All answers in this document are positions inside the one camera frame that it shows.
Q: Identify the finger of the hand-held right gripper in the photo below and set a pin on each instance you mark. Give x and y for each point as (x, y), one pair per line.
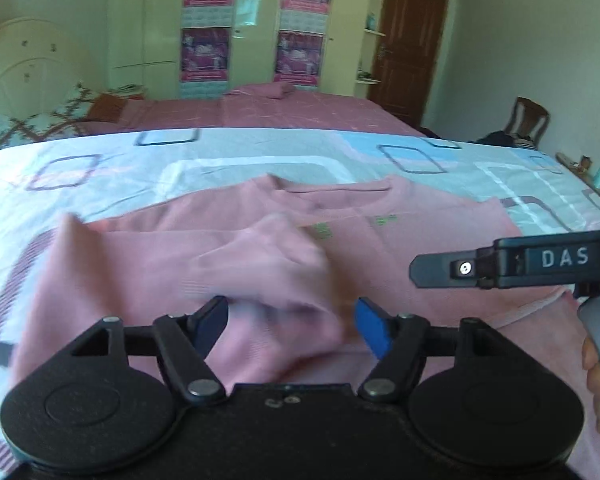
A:
(445, 270)

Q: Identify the pink shirt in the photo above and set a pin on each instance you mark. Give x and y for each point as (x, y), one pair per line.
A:
(180, 240)

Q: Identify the pink bed sheet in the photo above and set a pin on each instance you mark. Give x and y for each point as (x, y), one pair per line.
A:
(305, 115)

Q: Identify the small patterned pillow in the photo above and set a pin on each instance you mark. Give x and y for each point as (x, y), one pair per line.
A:
(77, 100)

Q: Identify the cream wardrobe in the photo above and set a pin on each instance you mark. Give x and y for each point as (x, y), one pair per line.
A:
(150, 20)

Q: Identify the large patterned pillow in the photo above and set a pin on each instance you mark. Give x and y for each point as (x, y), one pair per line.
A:
(35, 130)

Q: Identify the folded pink cloth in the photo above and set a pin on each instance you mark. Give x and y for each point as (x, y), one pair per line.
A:
(272, 90)

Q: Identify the dark clothes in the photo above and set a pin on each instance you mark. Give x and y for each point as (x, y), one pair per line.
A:
(495, 137)

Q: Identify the wooden side table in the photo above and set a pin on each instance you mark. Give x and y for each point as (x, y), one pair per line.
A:
(580, 175)

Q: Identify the cream headboard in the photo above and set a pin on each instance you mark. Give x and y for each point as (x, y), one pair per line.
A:
(25, 75)

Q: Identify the cream corner shelf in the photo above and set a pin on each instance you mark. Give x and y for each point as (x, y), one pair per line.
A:
(372, 30)

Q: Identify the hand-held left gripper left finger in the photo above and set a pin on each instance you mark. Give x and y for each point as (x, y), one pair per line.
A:
(214, 321)

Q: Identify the patterned light bed sheet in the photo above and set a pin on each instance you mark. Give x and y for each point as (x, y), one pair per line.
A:
(130, 170)

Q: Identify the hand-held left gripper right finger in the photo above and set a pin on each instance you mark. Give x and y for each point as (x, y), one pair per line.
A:
(373, 327)

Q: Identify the stack of books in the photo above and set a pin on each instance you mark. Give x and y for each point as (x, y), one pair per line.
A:
(129, 90)

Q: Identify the orange pillow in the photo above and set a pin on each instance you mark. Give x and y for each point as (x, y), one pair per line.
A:
(111, 106)

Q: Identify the brown wooden door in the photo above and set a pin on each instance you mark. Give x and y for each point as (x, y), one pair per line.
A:
(410, 45)

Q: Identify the wooden chair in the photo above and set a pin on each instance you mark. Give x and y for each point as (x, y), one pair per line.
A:
(527, 117)

